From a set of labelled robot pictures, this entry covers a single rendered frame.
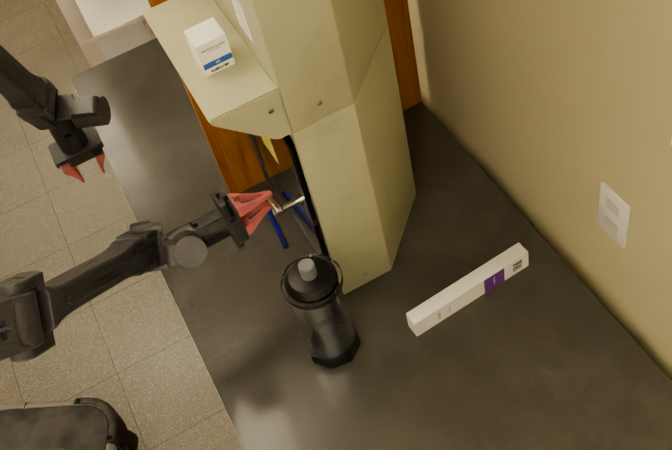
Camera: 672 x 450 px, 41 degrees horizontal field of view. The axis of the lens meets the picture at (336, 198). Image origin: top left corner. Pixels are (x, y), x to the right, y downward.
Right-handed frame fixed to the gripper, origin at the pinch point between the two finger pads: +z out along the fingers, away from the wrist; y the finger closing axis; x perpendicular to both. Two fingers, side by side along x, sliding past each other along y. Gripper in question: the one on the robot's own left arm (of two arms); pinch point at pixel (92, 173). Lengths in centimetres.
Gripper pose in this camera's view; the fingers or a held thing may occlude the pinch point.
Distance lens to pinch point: 193.1
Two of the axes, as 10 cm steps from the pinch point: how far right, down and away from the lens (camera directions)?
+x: -4.4, -6.3, 6.3
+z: 1.8, 6.3, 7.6
